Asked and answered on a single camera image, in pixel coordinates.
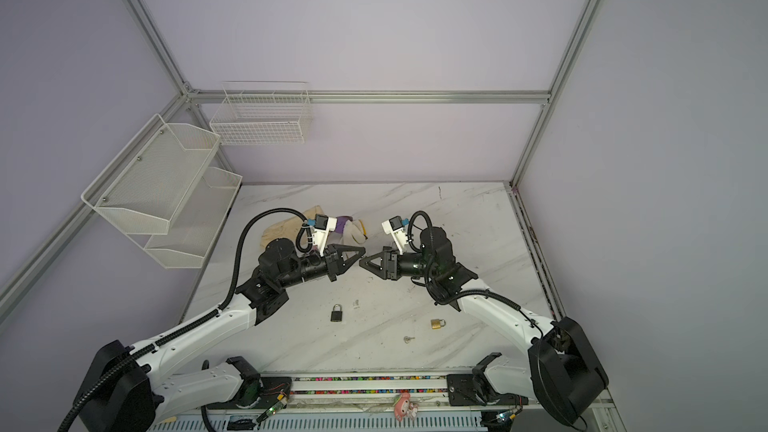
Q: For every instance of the white mesh two-tier shelf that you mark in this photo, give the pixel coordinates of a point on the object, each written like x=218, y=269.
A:
x=165, y=193

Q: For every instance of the black padlock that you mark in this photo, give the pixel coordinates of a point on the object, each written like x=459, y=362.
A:
x=336, y=315

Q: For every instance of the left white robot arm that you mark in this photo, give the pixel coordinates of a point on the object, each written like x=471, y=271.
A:
x=134, y=387

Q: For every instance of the pink toy figure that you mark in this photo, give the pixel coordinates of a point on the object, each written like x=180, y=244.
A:
x=405, y=407

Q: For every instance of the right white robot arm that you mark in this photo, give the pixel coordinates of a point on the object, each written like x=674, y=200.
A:
x=563, y=373

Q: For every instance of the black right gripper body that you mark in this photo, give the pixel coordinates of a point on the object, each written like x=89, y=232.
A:
x=394, y=259

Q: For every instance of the white wire basket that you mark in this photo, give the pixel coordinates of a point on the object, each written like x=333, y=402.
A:
x=255, y=113

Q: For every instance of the white knit glove yellow cuff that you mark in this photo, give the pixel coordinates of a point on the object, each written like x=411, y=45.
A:
x=356, y=232

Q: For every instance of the brass padlock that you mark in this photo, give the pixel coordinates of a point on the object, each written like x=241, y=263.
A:
x=437, y=324

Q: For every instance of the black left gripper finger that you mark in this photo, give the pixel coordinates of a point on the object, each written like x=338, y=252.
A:
x=346, y=252
x=350, y=263

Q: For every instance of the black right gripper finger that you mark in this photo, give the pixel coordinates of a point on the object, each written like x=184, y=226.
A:
x=379, y=267
x=379, y=258

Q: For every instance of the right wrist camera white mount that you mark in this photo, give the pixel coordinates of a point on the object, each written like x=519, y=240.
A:
x=396, y=227

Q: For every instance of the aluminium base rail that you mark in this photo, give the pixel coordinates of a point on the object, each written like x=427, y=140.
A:
x=364, y=402

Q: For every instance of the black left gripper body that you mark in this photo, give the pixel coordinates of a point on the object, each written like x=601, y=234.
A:
x=331, y=262

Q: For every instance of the purple trowel pink handle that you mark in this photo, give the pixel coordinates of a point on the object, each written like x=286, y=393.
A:
x=345, y=225

